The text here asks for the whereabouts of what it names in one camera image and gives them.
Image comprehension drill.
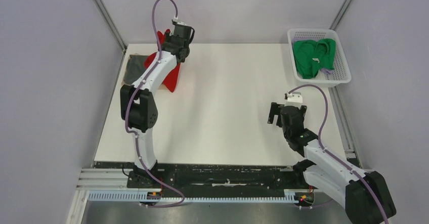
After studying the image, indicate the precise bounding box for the red t-shirt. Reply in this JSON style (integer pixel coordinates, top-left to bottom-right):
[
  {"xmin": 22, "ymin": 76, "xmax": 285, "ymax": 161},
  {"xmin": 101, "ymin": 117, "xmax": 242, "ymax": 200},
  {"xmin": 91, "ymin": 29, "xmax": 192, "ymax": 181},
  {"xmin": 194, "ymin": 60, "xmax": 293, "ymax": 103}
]
[{"xmin": 143, "ymin": 29, "xmax": 180, "ymax": 93}]

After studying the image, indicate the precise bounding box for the white plastic basket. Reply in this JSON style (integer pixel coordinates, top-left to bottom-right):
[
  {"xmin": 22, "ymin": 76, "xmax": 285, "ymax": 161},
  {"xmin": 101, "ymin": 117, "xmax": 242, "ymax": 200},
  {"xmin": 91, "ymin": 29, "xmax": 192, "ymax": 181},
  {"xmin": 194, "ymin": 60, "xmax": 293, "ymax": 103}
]
[{"xmin": 287, "ymin": 28, "xmax": 351, "ymax": 87}]

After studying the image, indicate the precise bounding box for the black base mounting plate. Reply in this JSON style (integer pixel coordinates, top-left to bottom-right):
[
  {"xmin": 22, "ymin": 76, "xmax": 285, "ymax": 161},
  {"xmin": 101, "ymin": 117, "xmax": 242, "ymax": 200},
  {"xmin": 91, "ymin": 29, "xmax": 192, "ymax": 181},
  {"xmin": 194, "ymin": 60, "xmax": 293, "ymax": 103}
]
[{"xmin": 95, "ymin": 161, "xmax": 315, "ymax": 198}]

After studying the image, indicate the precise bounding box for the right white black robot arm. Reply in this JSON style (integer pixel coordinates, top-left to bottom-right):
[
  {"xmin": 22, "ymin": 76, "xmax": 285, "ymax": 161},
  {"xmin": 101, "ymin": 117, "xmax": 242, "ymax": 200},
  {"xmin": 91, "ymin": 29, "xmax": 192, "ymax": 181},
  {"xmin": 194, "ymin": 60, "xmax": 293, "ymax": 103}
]
[{"xmin": 268, "ymin": 102, "xmax": 397, "ymax": 223}]

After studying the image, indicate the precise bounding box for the folded dark grey t-shirt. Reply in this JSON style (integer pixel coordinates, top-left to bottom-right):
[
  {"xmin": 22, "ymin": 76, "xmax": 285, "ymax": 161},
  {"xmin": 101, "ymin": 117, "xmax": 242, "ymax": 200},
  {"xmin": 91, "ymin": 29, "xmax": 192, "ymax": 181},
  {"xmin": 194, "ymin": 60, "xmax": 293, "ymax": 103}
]
[{"xmin": 122, "ymin": 55, "xmax": 149, "ymax": 85}]

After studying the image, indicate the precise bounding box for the green t-shirt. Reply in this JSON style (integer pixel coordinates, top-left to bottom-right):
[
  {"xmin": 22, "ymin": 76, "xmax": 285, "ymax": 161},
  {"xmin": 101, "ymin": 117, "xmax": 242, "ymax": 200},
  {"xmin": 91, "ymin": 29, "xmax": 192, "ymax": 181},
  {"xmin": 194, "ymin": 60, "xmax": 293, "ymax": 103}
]
[{"xmin": 292, "ymin": 38, "xmax": 336, "ymax": 79}]

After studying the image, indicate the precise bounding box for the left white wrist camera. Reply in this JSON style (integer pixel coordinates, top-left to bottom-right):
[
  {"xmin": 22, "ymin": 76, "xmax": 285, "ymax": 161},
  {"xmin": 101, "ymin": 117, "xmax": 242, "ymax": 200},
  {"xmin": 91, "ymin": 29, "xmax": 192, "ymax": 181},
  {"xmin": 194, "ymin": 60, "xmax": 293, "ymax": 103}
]
[{"xmin": 171, "ymin": 17, "xmax": 187, "ymax": 26}]

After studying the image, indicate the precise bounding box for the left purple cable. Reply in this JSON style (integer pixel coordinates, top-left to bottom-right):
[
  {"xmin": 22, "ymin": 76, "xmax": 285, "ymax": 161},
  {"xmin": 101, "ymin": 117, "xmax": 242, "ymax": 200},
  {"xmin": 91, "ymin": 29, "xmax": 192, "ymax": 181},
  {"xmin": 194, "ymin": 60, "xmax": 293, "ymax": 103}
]
[{"xmin": 124, "ymin": 0, "xmax": 186, "ymax": 209}]

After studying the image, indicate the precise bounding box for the aluminium frame rail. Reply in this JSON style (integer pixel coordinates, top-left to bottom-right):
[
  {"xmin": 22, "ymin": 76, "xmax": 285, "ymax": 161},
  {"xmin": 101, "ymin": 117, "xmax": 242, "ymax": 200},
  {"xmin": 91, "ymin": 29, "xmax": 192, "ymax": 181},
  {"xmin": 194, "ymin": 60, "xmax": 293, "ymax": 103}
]
[{"xmin": 78, "ymin": 168, "xmax": 303, "ymax": 189}]

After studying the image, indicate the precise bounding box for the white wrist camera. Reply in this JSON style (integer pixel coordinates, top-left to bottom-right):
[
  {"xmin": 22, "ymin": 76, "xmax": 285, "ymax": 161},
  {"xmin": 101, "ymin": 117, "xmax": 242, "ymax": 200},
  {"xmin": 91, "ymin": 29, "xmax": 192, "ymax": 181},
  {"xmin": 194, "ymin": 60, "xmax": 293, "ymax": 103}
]
[
  {"xmin": 171, "ymin": 17, "xmax": 187, "ymax": 26},
  {"xmin": 285, "ymin": 92, "xmax": 303, "ymax": 104}
]

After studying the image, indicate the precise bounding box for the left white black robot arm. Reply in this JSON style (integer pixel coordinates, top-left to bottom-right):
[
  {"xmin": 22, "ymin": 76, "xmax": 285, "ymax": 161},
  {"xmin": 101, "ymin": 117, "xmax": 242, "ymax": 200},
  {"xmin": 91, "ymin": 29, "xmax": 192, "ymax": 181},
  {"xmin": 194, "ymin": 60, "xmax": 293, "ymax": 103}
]
[{"xmin": 120, "ymin": 22, "xmax": 195, "ymax": 188}]

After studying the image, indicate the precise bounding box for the white slotted cable duct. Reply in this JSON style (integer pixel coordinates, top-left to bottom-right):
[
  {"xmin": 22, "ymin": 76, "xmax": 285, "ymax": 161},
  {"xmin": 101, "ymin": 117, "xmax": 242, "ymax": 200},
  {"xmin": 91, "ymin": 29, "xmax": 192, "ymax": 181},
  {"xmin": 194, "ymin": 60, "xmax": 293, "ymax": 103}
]
[{"xmin": 87, "ymin": 190, "xmax": 298, "ymax": 204}]

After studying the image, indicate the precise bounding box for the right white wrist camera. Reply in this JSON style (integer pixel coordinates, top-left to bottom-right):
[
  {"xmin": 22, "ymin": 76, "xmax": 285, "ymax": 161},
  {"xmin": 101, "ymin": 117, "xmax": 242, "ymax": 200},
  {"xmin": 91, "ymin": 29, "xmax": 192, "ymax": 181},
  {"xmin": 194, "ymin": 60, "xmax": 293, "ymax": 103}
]
[{"xmin": 285, "ymin": 92, "xmax": 303, "ymax": 104}]

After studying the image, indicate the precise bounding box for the folded beige t-shirt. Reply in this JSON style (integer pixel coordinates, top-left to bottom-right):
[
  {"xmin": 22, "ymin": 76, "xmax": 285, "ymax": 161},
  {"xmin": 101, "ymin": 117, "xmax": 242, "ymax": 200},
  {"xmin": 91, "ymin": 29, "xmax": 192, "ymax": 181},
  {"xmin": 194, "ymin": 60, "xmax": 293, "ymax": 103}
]
[{"xmin": 121, "ymin": 53, "xmax": 170, "ymax": 91}]

